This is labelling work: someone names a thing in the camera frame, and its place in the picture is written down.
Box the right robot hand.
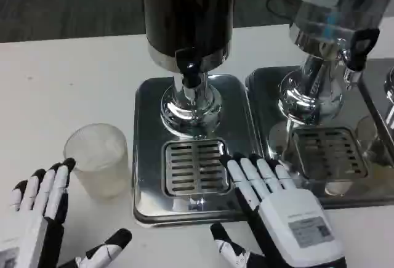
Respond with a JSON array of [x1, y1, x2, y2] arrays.
[[210, 153, 347, 268]]

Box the black tap handle, steel dispenser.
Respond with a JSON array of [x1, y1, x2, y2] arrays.
[[347, 28, 381, 72]]

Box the drink dispenser with dark tank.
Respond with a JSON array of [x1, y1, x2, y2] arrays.
[[137, 0, 238, 140]]

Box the clear ribbed glass cup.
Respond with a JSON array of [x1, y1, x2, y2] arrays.
[[63, 123, 129, 200]]

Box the slotted steel drip grid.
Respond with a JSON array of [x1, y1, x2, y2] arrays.
[[291, 126, 369, 179], [161, 138, 233, 197]]

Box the drink dispenser with steel body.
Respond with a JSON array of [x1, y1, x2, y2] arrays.
[[278, 0, 394, 130]]

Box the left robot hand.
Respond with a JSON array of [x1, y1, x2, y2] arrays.
[[0, 158, 133, 268]]

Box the black tap handle, dark dispenser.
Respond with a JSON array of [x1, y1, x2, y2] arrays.
[[174, 49, 211, 89]]

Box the steel drip tray, dark dispenser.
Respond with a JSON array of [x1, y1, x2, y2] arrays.
[[132, 73, 263, 227]]

